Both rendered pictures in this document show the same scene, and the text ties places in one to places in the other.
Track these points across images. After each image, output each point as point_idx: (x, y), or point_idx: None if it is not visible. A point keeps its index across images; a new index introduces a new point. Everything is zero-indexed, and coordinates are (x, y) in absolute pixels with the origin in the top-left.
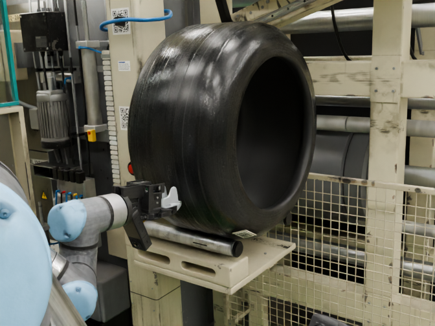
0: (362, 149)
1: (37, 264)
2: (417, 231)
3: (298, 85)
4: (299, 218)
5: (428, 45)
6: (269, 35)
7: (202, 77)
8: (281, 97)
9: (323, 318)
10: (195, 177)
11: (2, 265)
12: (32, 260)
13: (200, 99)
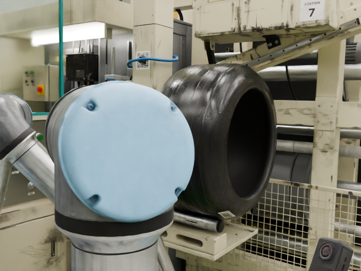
0: (304, 165)
1: (190, 143)
2: (344, 229)
3: (264, 113)
4: (251, 219)
5: (352, 95)
6: (251, 73)
7: (206, 97)
8: (251, 121)
9: (329, 239)
10: (196, 168)
11: (171, 138)
12: (188, 138)
13: (203, 111)
